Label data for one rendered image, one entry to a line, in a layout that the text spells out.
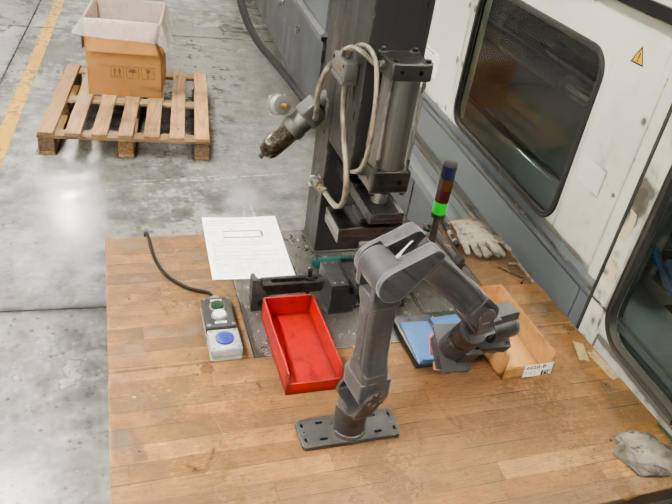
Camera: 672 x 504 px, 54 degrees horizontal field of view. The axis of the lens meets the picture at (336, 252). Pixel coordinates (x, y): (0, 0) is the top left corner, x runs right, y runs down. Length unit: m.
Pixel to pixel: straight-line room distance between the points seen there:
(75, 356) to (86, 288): 0.44
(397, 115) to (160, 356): 0.70
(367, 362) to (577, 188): 0.95
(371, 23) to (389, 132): 0.22
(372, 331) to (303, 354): 0.37
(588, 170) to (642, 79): 0.28
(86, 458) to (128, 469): 1.20
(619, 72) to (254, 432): 1.22
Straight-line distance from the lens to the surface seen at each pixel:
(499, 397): 1.49
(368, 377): 1.19
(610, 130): 1.82
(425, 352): 1.50
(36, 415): 2.62
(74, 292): 3.14
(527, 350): 1.64
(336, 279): 1.56
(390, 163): 1.42
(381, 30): 1.39
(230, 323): 1.49
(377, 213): 1.45
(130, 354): 1.46
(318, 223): 1.74
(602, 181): 1.84
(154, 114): 4.50
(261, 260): 1.74
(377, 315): 1.10
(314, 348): 1.48
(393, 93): 1.36
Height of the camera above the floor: 1.89
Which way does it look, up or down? 33 degrees down
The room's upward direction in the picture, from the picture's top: 9 degrees clockwise
